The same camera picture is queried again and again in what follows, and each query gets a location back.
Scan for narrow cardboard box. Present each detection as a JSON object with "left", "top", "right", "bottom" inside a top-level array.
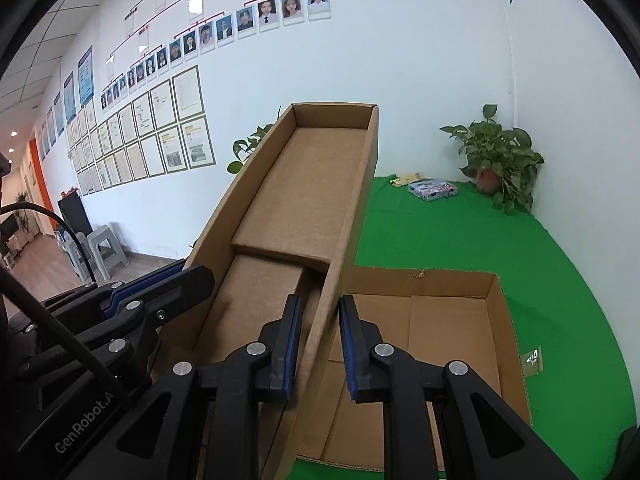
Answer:
[{"left": 152, "top": 103, "right": 378, "bottom": 479}]

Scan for grey plastic stool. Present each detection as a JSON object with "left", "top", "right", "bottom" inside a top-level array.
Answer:
[{"left": 55, "top": 224, "right": 129, "bottom": 282}]

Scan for small clear glass object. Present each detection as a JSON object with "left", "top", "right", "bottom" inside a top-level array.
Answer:
[{"left": 521, "top": 347, "right": 544, "bottom": 378}]

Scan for green tablecloth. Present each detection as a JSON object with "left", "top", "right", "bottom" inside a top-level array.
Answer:
[{"left": 356, "top": 177, "right": 637, "bottom": 479}]

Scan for large cardboard tray box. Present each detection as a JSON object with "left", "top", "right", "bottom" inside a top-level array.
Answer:
[{"left": 298, "top": 266, "right": 530, "bottom": 471}]

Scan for left potted plant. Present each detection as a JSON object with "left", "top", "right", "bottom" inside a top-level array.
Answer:
[{"left": 226, "top": 122, "right": 273, "bottom": 174}]

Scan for potted plant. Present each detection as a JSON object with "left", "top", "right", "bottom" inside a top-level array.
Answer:
[
  {"left": 226, "top": 122, "right": 273, "bottom": 174},
  {"left": 439, "top": 104, "right": 544, "bottom": 214}
]

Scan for colourful small packet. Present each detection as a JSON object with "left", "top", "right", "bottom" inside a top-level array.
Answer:
[{"left": 390, "top": 174, "right": 458, "bottom": 202}]

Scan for right potted plant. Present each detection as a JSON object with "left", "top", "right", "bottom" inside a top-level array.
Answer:
[{"left": 439, "top": 104, "right": 544, "bottom": 214}]

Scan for framed certificates on wall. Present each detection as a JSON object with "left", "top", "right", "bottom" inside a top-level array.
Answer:
[{"left": 38, "top": 65, "right": 217, "bottom": 200}]

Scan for staff photo wall chart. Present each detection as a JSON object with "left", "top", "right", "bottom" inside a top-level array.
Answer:
[{"left": 99, "top": 0, "right": 332, "bottom": 110}]

